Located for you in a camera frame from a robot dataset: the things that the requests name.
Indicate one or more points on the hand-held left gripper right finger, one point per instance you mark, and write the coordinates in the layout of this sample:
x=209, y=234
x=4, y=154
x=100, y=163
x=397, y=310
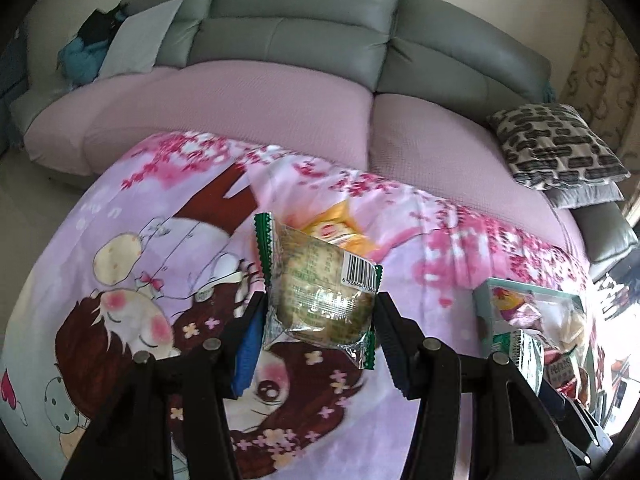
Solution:
x=397, y=360

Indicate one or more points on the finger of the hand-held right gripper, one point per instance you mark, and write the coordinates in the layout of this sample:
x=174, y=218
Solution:
x=575, y=420

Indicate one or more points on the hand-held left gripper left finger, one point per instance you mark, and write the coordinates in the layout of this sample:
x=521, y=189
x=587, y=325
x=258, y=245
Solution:
x=246, y=360

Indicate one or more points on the large red snack bag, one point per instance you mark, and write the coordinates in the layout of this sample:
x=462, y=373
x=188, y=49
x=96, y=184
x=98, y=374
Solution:
x=560, y=375

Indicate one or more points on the clear cake packet green edges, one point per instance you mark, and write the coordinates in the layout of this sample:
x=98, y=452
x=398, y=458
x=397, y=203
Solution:
x=320, y=300

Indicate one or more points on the clear storage box teal rim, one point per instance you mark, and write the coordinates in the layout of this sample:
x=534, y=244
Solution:
x=482, y=305

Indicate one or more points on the green and silver packet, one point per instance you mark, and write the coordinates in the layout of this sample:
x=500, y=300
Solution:
x=530, y=360

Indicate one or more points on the green carton box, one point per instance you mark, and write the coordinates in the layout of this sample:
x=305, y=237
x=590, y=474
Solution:
x=502, y=345

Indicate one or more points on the pink snack packet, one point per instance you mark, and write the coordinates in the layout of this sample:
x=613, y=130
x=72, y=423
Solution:
x=515, y=305

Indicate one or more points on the yellow snack packet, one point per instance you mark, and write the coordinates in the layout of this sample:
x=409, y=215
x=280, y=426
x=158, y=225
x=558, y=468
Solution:
x=335, y=230

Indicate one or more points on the printed blanket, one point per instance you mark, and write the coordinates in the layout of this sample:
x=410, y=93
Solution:
x=150, y=185

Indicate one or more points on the pink sofa seat cover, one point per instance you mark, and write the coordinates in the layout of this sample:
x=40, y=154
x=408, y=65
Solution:
x=225, y=95
x=440, y=150

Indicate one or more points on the small grey cushion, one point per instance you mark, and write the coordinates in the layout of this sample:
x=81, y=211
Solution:
x=585, y=197

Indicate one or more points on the black patterned pillow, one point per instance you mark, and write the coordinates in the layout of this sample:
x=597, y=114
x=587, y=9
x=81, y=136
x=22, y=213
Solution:
x=555, y=145

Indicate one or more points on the grey sofa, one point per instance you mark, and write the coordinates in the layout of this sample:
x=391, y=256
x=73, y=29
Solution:
x=300, y=35

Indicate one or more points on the beige patterned curtain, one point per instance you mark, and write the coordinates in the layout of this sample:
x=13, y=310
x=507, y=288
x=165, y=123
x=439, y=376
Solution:
x=600, y=85

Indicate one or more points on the plain grey pillow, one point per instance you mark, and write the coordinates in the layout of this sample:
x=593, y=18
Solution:
x=140, y=40

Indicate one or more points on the blue clothing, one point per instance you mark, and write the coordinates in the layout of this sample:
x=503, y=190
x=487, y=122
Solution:
x=80, y=60

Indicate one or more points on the black clothing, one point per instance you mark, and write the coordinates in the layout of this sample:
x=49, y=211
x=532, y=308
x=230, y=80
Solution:
x=100, y=25

